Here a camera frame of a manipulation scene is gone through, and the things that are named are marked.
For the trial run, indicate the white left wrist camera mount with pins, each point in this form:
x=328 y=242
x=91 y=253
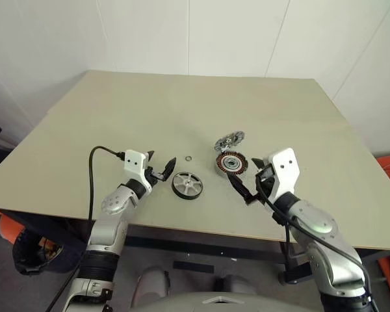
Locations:
x=135 y=161

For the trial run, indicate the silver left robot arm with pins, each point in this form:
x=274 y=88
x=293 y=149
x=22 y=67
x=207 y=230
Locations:
x=112 y=203

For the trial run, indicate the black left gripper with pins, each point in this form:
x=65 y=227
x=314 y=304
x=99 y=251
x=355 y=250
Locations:
x=153 y=177

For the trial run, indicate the black table leg foot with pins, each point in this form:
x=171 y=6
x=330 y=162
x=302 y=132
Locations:
x=295 y=274

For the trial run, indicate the small metal washer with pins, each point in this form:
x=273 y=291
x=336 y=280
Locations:
x=186 y=159

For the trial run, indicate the stator with copper windings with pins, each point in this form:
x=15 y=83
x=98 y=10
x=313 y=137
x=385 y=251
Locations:
x=221 y=163

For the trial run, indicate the grey robot torso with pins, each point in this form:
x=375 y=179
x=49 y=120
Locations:
x=198 y=304

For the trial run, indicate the black rotor with silver spokes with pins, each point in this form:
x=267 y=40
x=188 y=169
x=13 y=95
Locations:
x=187 y=184

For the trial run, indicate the black bag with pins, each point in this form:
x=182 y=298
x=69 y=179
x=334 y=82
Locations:
x=29 y=256

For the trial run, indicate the dark rounded robot foot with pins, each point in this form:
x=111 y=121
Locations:
x=234 y=284

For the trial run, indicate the orange bag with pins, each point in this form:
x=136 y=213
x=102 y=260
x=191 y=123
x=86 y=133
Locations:
x=9 y=232

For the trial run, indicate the grey motor gear cover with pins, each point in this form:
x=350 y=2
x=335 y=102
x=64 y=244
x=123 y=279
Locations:
x=229 y=139

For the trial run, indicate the black table frame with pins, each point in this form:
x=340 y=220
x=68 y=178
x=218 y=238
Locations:
x=198 y=247

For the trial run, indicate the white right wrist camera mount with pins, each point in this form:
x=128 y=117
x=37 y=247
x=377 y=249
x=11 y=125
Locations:
x=286 y=162

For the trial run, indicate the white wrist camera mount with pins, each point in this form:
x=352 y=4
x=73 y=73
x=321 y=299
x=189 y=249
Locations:
x=286 y=162
x=135 y=161

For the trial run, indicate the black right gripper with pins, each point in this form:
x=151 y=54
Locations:
x=267 y=182

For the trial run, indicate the grey rounded robot foot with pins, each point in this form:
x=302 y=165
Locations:
x=151 y=286

